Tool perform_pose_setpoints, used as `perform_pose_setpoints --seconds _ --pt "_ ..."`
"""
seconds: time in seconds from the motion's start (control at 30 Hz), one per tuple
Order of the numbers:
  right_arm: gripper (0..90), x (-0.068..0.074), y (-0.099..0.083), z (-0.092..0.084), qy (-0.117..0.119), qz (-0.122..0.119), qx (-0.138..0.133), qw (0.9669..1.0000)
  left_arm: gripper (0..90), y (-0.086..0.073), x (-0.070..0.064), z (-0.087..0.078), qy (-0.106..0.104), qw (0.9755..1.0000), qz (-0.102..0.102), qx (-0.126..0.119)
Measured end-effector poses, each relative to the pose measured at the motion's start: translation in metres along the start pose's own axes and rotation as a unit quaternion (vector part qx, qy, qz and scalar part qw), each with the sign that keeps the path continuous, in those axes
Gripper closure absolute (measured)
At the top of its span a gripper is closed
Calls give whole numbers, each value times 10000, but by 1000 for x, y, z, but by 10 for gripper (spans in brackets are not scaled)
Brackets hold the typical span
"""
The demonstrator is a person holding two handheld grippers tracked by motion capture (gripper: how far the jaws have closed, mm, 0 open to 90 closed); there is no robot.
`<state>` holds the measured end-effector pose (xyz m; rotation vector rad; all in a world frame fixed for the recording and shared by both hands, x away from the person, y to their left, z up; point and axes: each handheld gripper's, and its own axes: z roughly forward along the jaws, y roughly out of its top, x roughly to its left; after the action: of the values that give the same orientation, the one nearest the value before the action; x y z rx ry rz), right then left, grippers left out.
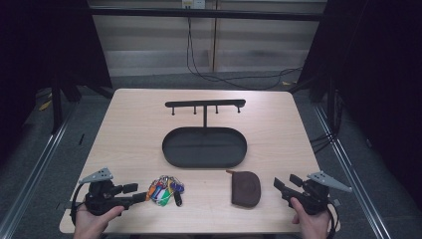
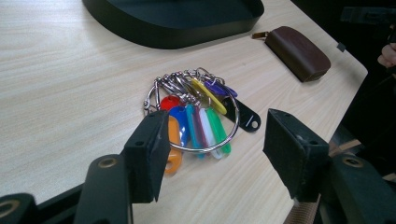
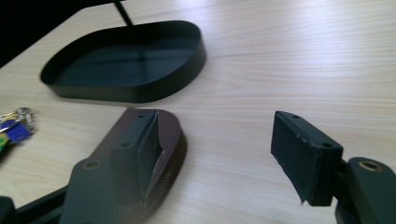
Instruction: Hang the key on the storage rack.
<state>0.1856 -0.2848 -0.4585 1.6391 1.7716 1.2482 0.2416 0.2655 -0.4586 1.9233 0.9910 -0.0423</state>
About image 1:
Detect bunch of keys with colourful tags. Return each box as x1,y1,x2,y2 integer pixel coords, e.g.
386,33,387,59
145,174,185,207

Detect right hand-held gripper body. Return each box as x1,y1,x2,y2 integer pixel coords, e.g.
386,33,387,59
292,170,353,216

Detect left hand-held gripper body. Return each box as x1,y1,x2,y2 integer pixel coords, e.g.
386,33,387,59
79,167,125,217

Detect metal floor rail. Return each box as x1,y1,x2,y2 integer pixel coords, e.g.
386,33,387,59
0,108,79,239
313,103,394,239

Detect white wall socket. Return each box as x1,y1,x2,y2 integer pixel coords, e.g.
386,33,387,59
181,0,207,10

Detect person's left hand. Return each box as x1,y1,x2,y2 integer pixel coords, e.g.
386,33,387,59
73,202,125,239

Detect yellow scrap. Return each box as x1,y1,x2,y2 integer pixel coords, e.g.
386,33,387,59
38,99,53,113

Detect dark curtain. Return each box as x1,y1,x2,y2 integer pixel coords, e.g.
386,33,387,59
298,0,422,213
0,0,113,167

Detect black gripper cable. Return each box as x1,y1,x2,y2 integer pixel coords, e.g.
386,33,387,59
69,182,87,227
326,203,340,239

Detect black stand leg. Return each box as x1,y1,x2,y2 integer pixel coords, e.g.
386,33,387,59
50,78,64,134
326,78,336,133

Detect person's right hand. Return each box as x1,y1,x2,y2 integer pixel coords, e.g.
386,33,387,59
291,196,333,239

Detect black wall cable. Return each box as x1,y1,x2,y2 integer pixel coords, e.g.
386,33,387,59
186,16,304,92

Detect brown zip pouch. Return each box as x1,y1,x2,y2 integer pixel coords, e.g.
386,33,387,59
226,169,262,209

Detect black floor cables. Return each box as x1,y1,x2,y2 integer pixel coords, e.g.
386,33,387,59
310,130,336,154

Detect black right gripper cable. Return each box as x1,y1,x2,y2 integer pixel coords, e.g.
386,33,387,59
326,203,340,239

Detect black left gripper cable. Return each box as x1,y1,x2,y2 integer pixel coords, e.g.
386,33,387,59
69,182,87,227

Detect black horizontal bar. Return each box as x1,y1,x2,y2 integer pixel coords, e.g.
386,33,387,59
88,7,327,22

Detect black key rack with tray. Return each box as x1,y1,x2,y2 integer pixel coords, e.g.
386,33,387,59
161,99,249,169

